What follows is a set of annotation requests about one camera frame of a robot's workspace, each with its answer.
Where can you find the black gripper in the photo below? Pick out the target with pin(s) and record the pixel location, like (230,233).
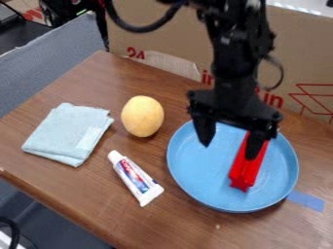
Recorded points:
(233,103)

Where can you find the red star-shaped bar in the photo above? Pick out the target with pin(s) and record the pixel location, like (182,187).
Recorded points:
(245,167)

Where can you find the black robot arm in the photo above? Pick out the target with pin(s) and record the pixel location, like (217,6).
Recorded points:
(242,42)

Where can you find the blue plate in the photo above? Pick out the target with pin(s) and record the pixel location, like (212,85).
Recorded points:
(200,169)

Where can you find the yellow round fruit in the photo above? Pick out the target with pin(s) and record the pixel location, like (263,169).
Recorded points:
(142,116)

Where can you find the white toothpaste tube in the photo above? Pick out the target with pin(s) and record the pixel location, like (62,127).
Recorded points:
(145,188)

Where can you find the brown cardboard box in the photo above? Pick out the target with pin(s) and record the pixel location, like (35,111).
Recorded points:
(180,48)

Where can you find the blue tape strip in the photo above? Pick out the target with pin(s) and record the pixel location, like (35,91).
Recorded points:
(307,200)

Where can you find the light blue folded cloth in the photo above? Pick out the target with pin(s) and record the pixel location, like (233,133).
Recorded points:
(69,133)

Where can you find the grey fabric partition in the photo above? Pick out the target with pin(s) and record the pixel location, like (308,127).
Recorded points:
(33,66)

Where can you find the black device in background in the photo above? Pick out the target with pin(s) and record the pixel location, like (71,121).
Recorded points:
(59,11)

